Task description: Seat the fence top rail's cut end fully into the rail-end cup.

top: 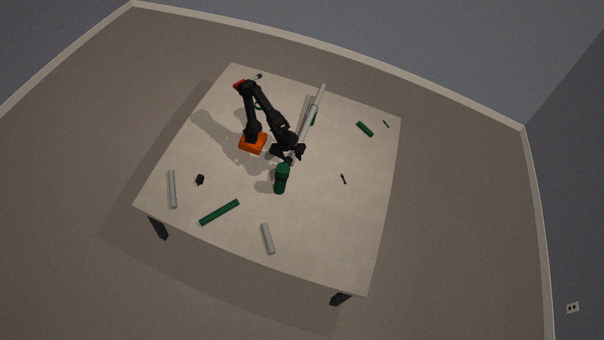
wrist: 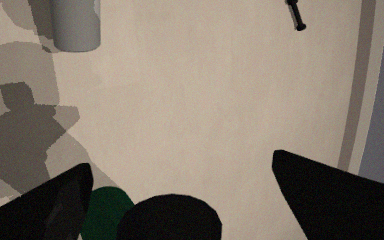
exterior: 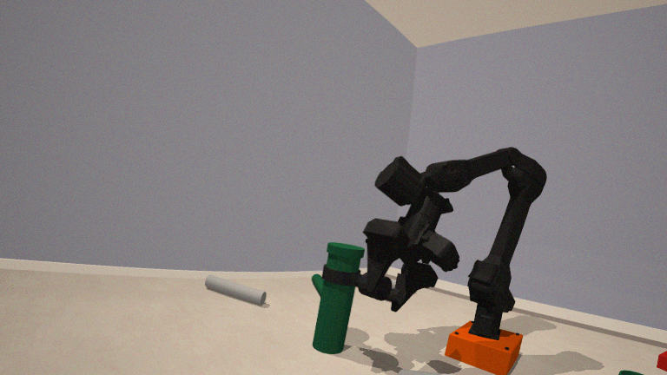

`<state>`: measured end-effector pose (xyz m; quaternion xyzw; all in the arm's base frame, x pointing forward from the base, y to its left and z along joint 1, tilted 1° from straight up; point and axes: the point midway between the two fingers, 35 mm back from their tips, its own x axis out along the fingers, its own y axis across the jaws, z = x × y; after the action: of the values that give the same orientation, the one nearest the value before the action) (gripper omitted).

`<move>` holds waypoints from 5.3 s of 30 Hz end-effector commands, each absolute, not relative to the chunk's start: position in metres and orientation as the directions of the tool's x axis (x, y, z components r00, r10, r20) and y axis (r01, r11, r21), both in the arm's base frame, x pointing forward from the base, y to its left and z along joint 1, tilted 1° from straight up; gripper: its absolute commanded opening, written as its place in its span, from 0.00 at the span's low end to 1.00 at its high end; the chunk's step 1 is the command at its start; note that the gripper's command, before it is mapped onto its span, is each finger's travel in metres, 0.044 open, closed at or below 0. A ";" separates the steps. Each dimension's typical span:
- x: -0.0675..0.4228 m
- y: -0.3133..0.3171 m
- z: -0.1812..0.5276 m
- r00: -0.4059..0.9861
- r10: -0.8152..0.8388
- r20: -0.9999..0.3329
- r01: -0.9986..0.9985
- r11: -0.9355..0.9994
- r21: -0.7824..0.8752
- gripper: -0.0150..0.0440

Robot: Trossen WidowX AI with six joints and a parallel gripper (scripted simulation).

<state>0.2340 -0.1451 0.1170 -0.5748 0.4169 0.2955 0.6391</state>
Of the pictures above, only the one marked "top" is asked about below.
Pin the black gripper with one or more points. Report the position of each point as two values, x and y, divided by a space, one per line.
277 148

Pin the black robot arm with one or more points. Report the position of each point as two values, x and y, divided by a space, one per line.
275 119

